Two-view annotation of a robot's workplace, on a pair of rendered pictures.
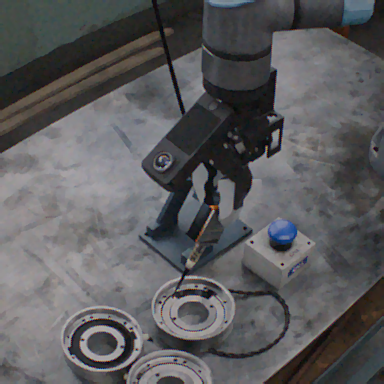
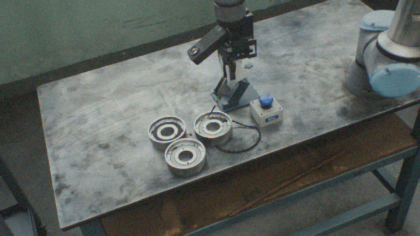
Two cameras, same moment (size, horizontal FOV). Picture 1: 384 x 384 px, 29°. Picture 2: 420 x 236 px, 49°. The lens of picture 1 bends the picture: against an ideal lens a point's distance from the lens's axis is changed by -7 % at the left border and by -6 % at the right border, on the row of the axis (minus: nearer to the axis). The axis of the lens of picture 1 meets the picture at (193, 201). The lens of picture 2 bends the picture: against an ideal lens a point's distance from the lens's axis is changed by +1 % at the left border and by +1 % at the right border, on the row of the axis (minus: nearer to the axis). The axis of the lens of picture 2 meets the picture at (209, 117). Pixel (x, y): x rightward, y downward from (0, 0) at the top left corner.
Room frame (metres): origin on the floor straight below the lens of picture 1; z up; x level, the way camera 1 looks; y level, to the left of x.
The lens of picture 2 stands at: (-0.18, -0.43, 1.70)
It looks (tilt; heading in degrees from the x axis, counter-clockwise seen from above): 43 degrees down; 29
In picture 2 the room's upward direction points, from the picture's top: 7 degrees counter-clockwise
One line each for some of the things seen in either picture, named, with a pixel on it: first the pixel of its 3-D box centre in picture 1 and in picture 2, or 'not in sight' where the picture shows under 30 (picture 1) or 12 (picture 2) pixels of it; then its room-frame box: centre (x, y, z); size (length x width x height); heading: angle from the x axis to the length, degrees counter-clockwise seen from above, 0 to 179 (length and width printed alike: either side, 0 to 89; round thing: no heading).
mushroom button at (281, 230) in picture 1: (281, 240); (265, 103); (0.72, -0.12, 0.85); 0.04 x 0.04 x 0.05
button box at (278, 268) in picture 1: (282, 251); (267, 110); (0.72, -0.12, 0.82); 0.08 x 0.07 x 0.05; 135
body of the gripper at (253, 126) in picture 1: (237, 115); (234, 36); (0.70, -0.05, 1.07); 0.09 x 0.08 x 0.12; 134
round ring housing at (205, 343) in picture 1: (193, 316); (213, 128); (0.61, 0.00, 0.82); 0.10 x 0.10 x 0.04
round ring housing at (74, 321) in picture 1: (102, 347); (167, 133); (0.55, 0.11, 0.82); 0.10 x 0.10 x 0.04
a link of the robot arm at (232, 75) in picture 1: (234, 59); (229, 7); (0.70, -0.04, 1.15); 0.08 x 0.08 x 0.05
